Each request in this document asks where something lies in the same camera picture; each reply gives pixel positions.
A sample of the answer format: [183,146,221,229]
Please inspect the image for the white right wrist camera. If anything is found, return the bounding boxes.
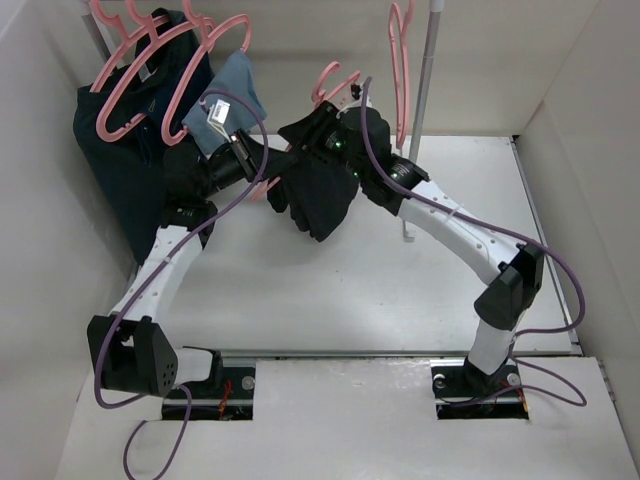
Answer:
[341,83,373,112]

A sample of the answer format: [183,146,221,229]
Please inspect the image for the light blue hanging garment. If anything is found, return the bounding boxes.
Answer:
[182,52,268,156]

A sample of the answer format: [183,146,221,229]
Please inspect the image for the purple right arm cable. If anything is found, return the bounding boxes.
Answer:
[358,75,587,409]

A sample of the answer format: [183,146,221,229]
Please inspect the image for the grey rack pole left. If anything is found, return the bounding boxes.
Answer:
[79,0,115,62]

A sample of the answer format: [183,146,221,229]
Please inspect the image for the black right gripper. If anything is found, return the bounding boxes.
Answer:
[277,100,368,182]

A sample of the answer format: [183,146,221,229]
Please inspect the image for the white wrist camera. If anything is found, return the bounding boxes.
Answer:
[207,100,231,136]
[341,83,373,112]

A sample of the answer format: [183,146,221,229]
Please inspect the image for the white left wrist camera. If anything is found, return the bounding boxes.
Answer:
[207,100,231,136]

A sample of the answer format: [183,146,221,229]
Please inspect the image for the grey rack pole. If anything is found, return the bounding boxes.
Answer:
[409,0,445,162]
[79,0,115,62]

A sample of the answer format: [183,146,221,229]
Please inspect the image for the black trousers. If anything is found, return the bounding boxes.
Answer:
[264,146,359,242]

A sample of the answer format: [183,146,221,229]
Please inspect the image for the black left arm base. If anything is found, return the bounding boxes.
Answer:
[176,347,256,421]

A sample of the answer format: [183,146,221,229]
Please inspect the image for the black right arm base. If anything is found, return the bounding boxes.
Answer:
[430,358,529,420]

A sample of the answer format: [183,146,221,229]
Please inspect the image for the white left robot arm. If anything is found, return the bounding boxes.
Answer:
[87,130,270,409]

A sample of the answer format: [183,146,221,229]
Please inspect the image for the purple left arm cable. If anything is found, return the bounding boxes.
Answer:
[93,88,274,480]

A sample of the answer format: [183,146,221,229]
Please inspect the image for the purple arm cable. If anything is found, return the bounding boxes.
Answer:
[93,88,274,480]
[358,75,587,409]

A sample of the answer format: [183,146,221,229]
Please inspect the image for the grey rack pole right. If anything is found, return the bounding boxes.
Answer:
[409,0,445,162]

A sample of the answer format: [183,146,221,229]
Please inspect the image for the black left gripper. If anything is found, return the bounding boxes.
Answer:
[197,129,297,200]

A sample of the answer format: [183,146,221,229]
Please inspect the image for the dark navy hanging trousers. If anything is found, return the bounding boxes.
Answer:
[72,64,201,264]

